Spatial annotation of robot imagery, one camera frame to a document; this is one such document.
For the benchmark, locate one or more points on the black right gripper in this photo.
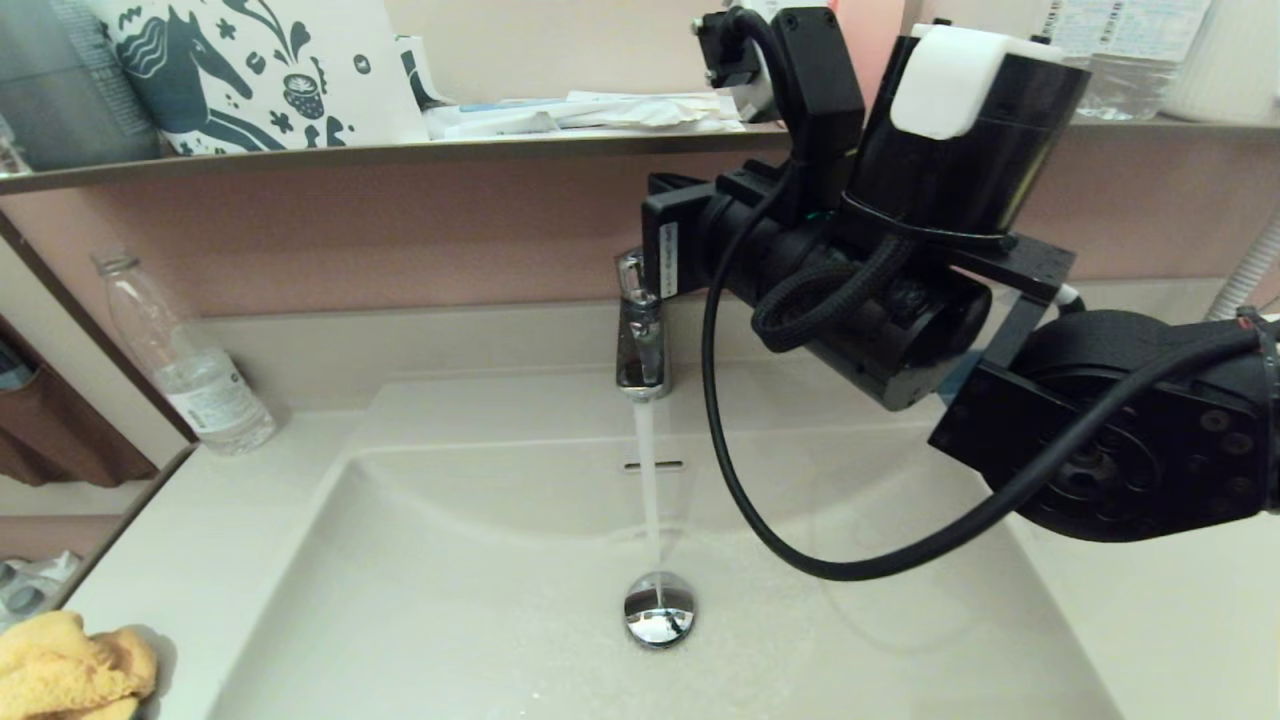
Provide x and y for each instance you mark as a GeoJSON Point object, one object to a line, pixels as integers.
{"type": "Point", "coordinates": [850, 320]}

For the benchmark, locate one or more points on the orange grey-backed microfibre cloth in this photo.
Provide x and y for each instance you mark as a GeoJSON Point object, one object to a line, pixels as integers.
{"type": "Point", "coordinates": [60, 670]}

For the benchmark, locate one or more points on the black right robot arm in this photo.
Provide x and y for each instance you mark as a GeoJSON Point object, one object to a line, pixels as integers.
{"type": "Point", "coordinates": [1150, 430]}

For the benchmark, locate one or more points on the chrome faucet body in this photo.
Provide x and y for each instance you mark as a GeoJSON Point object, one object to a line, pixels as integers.
{"type": "Point", "coordinates": [640, 345]}

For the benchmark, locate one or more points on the beige ceramic sink basin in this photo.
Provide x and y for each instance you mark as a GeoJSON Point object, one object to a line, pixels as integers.
{"type": "Point", "coordinates": [450, 620]}

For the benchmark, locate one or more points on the white crumpled wrapper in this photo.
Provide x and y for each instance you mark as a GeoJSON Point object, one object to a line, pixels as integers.
{"type": "Point", "coordinates": [650, 110]}

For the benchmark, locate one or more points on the chrome drain stopper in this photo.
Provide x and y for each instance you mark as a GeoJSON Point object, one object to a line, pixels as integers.
{"type": "Point", "coordinates": [675, 620]}

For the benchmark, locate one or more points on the clear plastic water bottle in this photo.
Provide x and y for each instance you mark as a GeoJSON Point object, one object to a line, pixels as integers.
{"type": "Point", "coordinates": [1065, 20]}
{"type": "Point", "coordinates": [1140, 70]}

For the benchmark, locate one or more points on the white packet with blue stripe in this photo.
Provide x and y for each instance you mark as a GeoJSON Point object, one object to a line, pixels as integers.
{"type": "Point", "coordinates": [495, 124]}

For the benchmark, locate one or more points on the white ribbed container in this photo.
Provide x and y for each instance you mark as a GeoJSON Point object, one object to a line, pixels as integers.
{"type": "Point", "coordinates": [1240, 70]}

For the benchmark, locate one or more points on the small white printed box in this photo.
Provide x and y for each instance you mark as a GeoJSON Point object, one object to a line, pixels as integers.
{"type": "Point", "coordinates": [415, 70]}

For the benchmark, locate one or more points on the white bag with horse print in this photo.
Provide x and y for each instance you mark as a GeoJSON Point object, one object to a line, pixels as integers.
{"type": "Point", "coordinates": [340, 100]}

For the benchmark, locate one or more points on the capless clear plastic bottle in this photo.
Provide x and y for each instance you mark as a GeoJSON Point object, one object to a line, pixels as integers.
{"type": "Point", "coordinates": [200, 390]}

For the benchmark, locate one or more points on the grey container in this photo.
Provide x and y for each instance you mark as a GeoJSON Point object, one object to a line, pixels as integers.
{"type": "Point", "coordinates": [50, 100]}

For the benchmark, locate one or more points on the clear plastic wrapped items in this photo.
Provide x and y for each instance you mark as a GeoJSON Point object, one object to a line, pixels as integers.
{"type": "Point", "coordinates": [30, 595]}

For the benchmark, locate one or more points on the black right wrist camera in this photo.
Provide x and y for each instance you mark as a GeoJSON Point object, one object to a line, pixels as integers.
{"type": "Point", "coordinates": [820, 90]}

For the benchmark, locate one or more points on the brown wall shelf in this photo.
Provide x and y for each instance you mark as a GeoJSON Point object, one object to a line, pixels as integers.
{"type": "Point", "coordinates": [400, 152]}

